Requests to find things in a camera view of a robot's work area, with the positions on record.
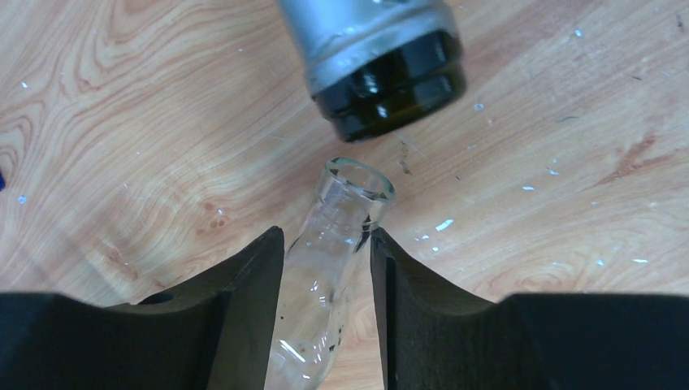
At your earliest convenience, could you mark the olive wine bottle silver neck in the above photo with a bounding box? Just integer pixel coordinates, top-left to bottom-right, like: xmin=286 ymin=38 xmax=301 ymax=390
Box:
xmin=275 ymin=0 xmax=467 ymax=143

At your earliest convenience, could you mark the small clear bottle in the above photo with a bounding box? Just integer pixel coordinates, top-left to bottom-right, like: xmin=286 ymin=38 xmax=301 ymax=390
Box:
xmin=264 ymin=157 xmax=395 ymax=389

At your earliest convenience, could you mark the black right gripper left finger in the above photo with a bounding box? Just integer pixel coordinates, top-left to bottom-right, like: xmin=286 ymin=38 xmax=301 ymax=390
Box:
xmin=1 ymin=227 xmax=284 ymax=389

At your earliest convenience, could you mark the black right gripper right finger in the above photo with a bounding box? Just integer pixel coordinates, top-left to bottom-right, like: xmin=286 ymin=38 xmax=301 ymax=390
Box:
xmin=370 ymin=229 xmax=688 ymax=389

